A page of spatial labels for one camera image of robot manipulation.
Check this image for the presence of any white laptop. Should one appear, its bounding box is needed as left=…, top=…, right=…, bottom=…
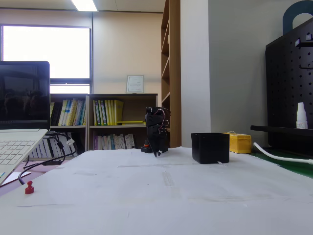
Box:
left=0, top=60, right=51, bottom=187

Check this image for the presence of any wide low wooden bookshelf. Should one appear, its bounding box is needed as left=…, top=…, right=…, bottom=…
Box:
left=87, top=94, right=158, bottom=151

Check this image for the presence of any ceiling light panel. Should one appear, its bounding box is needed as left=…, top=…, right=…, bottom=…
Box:
left=70, top=0, right=99, bottom=12

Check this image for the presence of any black looped cable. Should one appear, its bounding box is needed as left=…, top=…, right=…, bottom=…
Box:
left=18, top=134, right=67, bottom=186

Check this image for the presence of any yellow cardboard box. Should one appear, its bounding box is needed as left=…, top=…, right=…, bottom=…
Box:
left=224, top=131, right=252, bottom=154

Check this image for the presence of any teal arch shape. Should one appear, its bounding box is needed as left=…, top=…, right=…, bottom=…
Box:
left=282, top=0, right=313, bottom=35

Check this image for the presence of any flat-lying yellow book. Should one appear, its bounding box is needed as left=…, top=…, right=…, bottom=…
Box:
left=116, top=120, right=146, bottom=126

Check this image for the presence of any black cable with white tag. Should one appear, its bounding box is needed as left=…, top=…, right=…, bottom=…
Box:
left=55, top=132, right=79, bottom=158

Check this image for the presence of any black square container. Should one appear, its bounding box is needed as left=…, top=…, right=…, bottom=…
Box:
left=191, top=132, right=230, bottom=165

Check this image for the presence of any white flat card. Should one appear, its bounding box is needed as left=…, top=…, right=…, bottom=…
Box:
left=3, top=171, right=32, bottom=185

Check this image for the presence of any white paper table cover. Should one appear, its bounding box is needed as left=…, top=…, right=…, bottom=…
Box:
left=0, top=146, right=313, bottom=235

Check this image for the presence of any framed white certificate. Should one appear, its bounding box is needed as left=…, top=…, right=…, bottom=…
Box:
left=126, top=75, right=145, bottom=94

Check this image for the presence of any narrow low wooden bookshelf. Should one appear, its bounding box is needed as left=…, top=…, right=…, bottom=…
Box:
left=50, top=94, right=89, bottom=159

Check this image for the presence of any white dropper bottle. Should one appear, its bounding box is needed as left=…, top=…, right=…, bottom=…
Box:
left=295, top=102, right=309, bottom=130

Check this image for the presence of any white power cable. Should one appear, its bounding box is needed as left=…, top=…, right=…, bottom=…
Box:
left=253, top=141, right=313, bottom=165

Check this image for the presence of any window with dark frame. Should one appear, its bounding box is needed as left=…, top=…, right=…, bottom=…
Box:
left=0, top=23, right=93, bottom=95

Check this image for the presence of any tall wooden bookshelf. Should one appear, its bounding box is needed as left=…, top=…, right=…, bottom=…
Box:
left=160, top=0, right=182, bottom=149

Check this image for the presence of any small red pawn piece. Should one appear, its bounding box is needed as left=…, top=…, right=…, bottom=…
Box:
left=24, top=180, right=35, bottom=195

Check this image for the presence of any black pegboard stand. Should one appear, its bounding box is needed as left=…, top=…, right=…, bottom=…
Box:
left=250, top=17, right=313, bottom=154

